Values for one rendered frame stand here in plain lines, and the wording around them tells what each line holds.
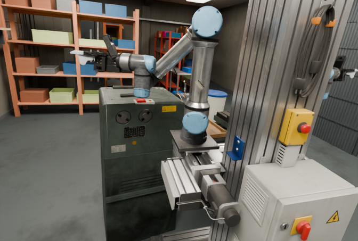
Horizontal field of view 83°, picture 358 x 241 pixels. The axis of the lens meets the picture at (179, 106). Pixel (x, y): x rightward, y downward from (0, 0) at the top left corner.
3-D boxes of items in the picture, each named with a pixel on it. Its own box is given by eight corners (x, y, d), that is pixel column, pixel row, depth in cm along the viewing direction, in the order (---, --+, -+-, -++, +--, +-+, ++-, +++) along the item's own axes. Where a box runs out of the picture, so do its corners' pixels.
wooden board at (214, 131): (200, 140, 177) (200, 135, 176) (182, 124, 208) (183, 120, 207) (228, 136, 189) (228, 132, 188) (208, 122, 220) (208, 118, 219)
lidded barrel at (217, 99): (216, 116, 498) (220, 89, 477) (227, 125, 448) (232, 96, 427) (195, 116, 482) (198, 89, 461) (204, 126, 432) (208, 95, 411)
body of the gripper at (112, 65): (91, 69, 90) (118, 72, 89) (91, 49, 89) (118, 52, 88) (99, 69, 98) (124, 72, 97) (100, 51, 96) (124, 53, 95)
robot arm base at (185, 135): (211, 143, 109) (213, 126, 106) (184, 144, 105) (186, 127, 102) (201, 131, 123) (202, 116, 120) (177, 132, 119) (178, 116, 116)
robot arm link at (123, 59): (128, 52, 87) (134, 54, 95) (118, 51, 88) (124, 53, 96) (127, 70, 89) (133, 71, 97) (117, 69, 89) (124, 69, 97)
